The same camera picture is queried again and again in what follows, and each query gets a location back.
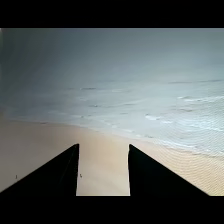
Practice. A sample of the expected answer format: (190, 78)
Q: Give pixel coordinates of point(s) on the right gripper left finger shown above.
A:
(56, 176)

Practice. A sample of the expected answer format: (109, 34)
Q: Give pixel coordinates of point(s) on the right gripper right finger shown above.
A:
(150, 176)

